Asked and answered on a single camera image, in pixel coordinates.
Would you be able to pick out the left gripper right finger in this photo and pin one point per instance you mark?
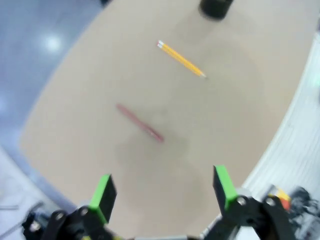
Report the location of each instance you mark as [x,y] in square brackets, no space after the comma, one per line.
[226,190]

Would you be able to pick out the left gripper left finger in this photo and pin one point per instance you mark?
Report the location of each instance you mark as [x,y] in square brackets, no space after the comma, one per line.
[102,197]

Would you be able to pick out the pink pen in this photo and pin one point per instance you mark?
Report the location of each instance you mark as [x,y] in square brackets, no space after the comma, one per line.
[140,123]

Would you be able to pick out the yellow pencil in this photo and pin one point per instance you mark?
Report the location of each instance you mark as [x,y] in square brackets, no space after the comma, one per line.
[180,58]

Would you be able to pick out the black mesh pen holder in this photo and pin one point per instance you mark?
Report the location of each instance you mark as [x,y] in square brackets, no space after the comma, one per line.
[215,7]

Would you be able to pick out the yellow emergency stop box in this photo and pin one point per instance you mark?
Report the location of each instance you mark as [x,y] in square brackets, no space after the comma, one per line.
[282,196]

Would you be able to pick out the white ribbed base platform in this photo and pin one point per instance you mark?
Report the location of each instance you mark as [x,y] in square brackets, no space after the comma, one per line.
[295,137]

